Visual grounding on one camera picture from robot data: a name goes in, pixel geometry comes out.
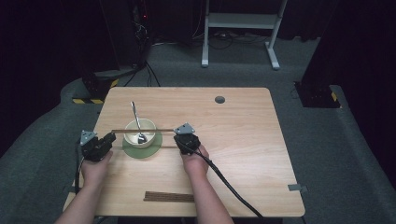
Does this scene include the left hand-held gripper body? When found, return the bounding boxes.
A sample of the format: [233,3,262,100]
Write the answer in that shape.
[79,130,114,162]

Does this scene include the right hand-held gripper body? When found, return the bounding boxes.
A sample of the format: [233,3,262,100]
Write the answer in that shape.
[173,122,202,156]

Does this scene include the cream bowl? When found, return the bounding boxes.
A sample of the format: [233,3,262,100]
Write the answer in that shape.
[123,118,157,149]

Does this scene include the person's right hand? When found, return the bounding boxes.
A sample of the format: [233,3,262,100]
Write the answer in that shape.
[180,144,210,177]

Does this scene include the person's left hand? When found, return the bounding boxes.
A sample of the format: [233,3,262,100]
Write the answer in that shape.
[81,150,115,188]

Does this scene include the metal spoon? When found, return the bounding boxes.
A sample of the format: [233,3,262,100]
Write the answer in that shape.
[130,101,149,145]

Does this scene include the round green coaster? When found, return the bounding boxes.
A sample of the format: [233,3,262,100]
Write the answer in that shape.
[121,132,163,160]

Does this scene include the black base with yellow stripes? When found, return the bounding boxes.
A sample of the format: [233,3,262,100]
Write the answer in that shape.
[72,69,120,105]

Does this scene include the black equipment rack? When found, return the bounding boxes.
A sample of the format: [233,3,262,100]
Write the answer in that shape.
[102,0,153,68]

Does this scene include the white metal stand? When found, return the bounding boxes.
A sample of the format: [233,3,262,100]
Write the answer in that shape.
[201,0,289,71]

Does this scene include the black pillar with yellow stripe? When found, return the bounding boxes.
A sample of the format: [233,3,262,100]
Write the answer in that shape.
[293,0,396,109]

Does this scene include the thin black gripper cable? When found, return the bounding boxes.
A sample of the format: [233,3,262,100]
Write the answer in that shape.
[74,139,86,196]

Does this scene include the thick black gripper cable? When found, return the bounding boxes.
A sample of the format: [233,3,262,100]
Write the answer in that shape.
[178,141,265,218]

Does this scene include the black floor cables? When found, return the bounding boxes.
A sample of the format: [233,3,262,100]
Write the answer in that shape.
[124,60,162,88]

